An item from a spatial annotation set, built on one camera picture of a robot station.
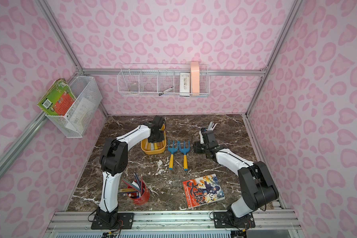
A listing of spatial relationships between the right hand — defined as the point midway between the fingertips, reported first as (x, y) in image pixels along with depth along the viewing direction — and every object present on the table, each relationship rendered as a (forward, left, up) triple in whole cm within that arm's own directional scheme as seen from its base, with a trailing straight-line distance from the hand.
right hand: (196, 144), depth 92 cm
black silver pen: (+26, +21, +19) cm, 39 cm away
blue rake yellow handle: (0, +16, -8) cm, 17 cm away
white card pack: (+29, +7, +24) cm, 38 cm away
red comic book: (-25, -3, -8) cm, 26 cm away
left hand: (+9, +24, -5) cm, 26 cm away
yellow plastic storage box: (0, +27, -6) cm, 28 cm away
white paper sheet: (+6, +65, +20) cm, 68 cm away
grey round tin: (+30, +40, +21) cm, 54 cm away
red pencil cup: (-28, +31, -3) cm, 42 cm away
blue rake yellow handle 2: (0, +7, -9) cm, 11 cm away
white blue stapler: (+21, -12, -7) cm, 25 cm away
